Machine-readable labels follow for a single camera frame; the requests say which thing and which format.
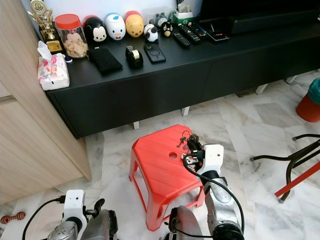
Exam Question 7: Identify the brown wooden beaded object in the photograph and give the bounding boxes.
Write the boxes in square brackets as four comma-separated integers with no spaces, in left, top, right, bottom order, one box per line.
[1,212,26,224]

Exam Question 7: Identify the black television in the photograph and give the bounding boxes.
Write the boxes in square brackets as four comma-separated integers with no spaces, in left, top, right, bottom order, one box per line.
[200,0,320,35]

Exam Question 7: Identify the black tape dispenser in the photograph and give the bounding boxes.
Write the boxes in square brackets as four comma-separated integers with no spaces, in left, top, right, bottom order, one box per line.
[125,45,145,69]

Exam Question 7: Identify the small black figure toy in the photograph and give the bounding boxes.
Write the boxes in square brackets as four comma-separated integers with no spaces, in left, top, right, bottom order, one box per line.
[155,13,174,38]

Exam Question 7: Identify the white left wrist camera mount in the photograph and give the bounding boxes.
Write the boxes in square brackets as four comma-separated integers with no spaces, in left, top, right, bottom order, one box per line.
[63,189,88,226]

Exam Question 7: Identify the pink white tissue pack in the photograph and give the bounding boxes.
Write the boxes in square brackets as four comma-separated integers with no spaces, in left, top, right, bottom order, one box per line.
[37,41,70,91]

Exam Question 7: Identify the yellow bear plush toy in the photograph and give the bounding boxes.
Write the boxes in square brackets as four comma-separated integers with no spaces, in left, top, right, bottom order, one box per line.
[124,10,145,38]

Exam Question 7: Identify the green white remote holder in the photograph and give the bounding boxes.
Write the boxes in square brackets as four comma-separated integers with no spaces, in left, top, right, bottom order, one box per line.
[170,5,194,25]

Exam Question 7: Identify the gold trophy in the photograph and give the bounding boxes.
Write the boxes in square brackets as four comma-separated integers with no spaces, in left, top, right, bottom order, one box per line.
[28,0,65,55]

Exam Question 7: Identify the small white panda toy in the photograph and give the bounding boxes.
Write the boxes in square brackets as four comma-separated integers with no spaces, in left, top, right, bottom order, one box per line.
[143,23,160,43]

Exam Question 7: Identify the red plastic stool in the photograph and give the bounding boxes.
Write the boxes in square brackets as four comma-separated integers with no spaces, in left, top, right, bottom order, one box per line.
[128,124,206,232]

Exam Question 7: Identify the black metal table legs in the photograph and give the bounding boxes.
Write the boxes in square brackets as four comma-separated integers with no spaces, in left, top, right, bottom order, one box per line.
[251,133,320,203]

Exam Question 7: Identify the black smartphone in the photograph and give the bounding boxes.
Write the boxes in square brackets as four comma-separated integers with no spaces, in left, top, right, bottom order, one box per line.
[143,44,167,64]

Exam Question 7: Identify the green and red bin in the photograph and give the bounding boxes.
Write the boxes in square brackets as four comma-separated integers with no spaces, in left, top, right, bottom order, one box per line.
[295,77,320,123]

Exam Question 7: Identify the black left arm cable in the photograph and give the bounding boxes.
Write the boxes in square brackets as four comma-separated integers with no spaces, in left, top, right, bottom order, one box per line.
[21,195,67,240]

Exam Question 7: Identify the black TV console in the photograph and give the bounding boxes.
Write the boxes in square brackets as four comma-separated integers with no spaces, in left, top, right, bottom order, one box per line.
[47,19,320,139]

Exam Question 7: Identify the white duck plush toy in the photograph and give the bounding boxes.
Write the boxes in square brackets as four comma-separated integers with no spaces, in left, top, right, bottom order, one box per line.
[105,13,127,41]

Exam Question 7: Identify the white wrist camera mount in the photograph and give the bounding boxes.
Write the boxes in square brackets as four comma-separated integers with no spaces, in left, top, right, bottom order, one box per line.
[197,144,225,178]
[63,189,88,226]

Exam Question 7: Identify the black mouse plush toy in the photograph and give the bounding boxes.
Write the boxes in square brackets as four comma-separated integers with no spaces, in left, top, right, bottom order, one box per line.
[83,16,108,44]

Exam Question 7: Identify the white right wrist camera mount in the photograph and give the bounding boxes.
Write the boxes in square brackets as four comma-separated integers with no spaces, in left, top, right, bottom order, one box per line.
[197,144,225,178]

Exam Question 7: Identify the light wooden cabinet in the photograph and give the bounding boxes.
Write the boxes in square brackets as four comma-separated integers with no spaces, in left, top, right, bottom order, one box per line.
[0,0,92,206]

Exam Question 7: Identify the black fabric pouch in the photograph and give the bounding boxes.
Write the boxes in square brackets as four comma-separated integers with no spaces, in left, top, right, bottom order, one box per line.
[87,47,124,76]

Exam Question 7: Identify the flat black device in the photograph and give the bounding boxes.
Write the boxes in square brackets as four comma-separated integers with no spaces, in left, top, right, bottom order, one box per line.
[206,30,230,42]

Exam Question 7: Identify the silver key bunch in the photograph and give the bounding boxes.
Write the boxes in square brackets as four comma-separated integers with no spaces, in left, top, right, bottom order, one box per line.
[180,153,195,171]

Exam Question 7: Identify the clear jar with red lid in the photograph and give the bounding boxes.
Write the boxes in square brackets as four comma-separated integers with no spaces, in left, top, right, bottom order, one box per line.
[55,14,88,59]

